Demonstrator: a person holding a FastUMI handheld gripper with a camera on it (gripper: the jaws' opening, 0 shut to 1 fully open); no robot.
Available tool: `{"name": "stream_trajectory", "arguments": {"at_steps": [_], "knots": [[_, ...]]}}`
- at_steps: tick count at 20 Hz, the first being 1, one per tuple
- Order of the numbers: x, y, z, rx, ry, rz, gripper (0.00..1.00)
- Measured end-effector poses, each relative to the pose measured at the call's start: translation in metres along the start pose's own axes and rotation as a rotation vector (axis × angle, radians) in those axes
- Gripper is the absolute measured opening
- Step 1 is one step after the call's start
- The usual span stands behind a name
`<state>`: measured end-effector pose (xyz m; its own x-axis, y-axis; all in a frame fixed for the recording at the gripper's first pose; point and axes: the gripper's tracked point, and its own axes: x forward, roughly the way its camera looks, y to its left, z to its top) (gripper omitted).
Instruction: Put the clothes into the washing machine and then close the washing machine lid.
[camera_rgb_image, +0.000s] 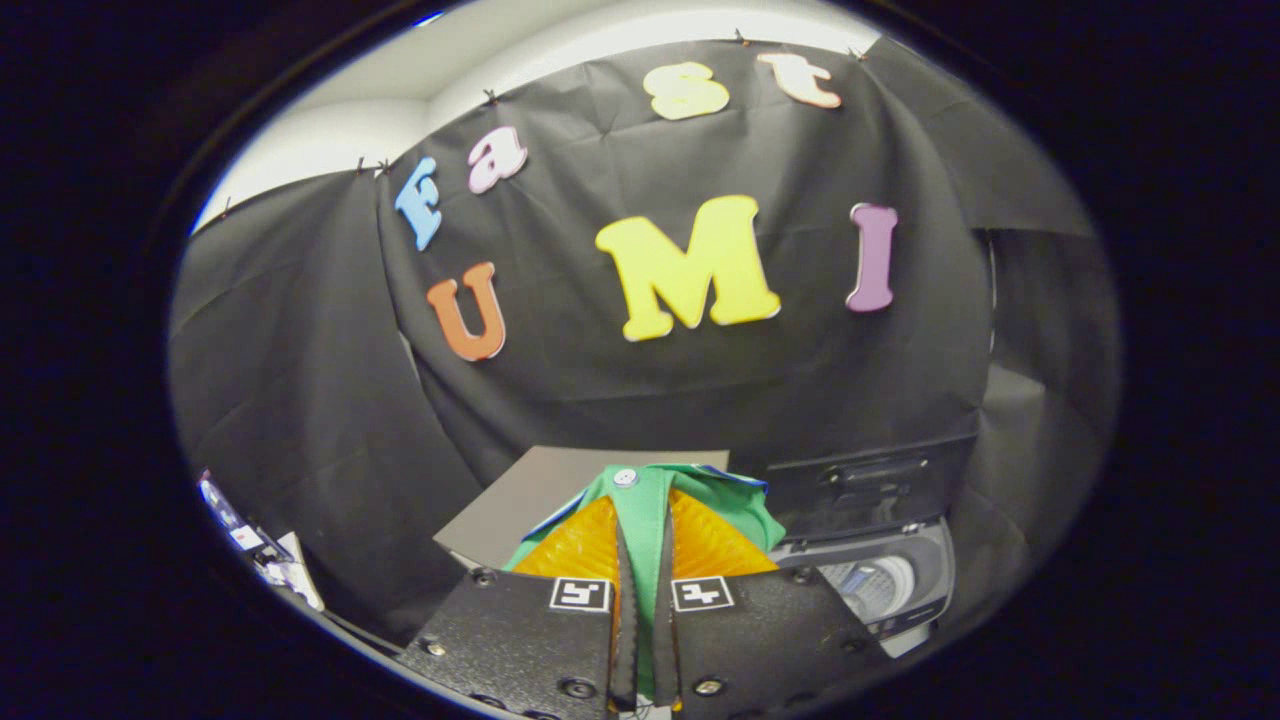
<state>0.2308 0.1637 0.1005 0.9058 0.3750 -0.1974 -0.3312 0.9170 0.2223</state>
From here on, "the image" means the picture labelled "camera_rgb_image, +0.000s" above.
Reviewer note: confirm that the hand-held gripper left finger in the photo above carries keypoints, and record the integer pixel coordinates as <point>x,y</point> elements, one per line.
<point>627,650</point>

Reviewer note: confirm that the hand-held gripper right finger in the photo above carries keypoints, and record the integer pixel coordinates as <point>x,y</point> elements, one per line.
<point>665,640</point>

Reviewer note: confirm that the dark grey washing machine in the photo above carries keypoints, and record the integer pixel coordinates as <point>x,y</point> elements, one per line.
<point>900,600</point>

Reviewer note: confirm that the grey top cabinet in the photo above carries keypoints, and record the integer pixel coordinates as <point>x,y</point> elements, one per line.
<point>520,500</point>

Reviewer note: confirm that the green shirt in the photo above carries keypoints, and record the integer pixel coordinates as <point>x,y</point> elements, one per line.
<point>640,505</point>

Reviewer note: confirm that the black backdrop cloth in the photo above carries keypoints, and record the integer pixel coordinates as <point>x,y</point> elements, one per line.
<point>600,390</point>

